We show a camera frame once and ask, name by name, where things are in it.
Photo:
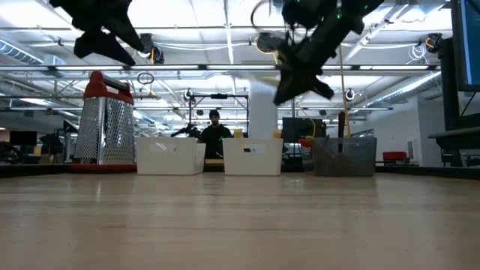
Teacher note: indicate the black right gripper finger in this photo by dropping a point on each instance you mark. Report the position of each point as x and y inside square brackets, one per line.
[322, 89]
[287, 92]

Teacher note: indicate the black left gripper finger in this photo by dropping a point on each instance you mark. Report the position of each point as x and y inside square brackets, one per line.
[127, 33]
[116, 50]

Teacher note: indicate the dark brown wooden spoon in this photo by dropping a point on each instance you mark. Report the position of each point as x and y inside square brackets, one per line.
[341, 127]

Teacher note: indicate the red silicone spoon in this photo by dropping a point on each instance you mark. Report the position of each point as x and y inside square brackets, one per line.
[304, 143]

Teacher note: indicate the black background robot arm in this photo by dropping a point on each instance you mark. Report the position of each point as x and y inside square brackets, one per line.
[187, 131]

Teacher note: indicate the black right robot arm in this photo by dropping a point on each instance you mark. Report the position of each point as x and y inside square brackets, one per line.
[322, 9]

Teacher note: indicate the white building column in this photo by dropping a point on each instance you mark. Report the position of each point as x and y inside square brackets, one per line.
[262, 120]

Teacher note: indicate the black background monitor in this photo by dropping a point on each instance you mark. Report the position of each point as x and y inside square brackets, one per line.
[300, 130]

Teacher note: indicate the grey translucent plastic bin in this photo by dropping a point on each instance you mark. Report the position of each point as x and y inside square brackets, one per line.
[352, 161]

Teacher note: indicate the white plastic bin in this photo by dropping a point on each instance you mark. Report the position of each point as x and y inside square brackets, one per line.
[251, 163]
[168, 161]

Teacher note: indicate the person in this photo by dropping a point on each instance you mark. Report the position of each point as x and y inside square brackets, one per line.
[214, 137]

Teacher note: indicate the red background container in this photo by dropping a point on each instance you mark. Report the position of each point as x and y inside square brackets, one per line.
[394, 155]

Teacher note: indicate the small dark background monitor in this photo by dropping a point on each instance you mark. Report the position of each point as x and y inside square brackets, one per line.
[23, 138]

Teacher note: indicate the grey computer desk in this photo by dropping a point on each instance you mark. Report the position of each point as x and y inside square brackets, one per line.
[450, 138]

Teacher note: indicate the black computer monitor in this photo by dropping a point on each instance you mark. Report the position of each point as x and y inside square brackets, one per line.
[467, 37]

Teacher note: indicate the black background rig frame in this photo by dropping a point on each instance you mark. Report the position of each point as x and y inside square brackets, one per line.
[219, 96]

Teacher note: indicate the black aluminium table frame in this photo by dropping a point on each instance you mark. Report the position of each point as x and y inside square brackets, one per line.
[431, 171]

